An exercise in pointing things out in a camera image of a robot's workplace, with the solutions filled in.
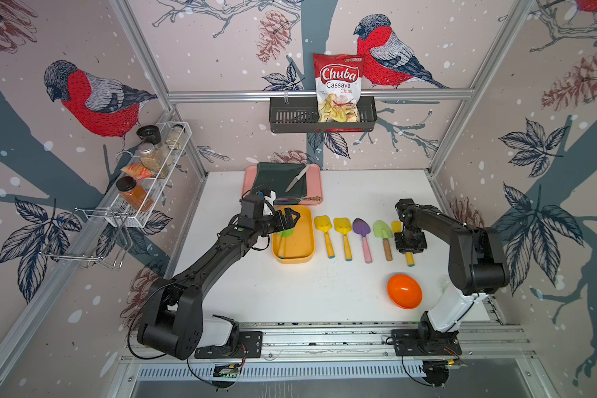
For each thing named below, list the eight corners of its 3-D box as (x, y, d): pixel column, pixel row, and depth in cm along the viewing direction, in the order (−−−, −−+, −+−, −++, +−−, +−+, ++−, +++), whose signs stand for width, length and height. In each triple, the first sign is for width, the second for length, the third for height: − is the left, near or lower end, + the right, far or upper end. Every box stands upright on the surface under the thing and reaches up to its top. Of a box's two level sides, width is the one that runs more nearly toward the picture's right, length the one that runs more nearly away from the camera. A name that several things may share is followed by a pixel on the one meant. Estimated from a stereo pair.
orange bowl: (391, 308, 80) (393, 306, 78) (384, 277, 87) (386, 274, 85) (422, 308, 80) (426, 306, 78) (413, 277, 87) (416, 274, 85)
